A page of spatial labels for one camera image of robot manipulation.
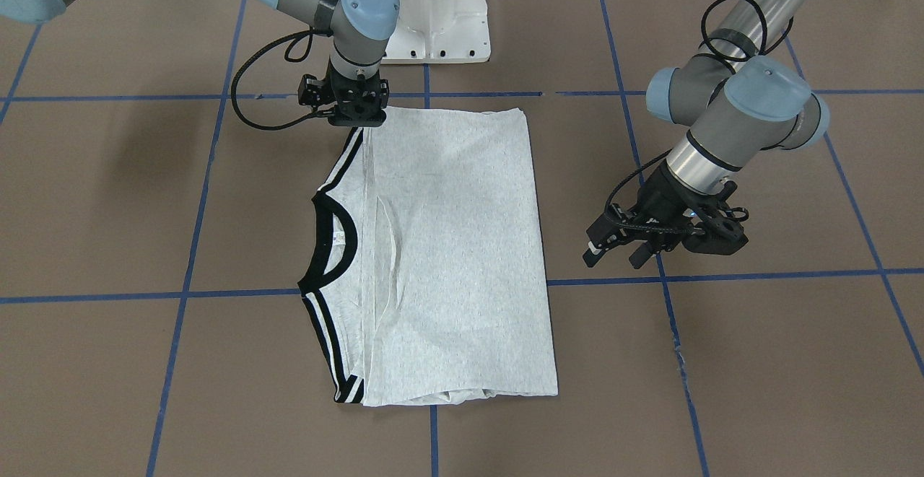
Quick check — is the grey cartoon print t-shirt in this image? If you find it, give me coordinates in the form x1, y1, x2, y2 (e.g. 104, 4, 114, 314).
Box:
298, 108, 559, 407

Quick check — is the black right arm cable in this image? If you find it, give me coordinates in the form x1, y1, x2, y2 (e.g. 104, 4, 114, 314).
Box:
230, 26, 340, 131

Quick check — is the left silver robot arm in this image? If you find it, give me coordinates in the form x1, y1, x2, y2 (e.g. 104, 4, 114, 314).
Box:
582, 0, 829, 268

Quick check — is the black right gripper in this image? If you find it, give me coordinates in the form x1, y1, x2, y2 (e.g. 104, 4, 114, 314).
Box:
298, 66, 391, 126

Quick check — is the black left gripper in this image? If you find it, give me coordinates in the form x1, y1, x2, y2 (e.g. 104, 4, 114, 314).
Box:
583, 160, 749, 270

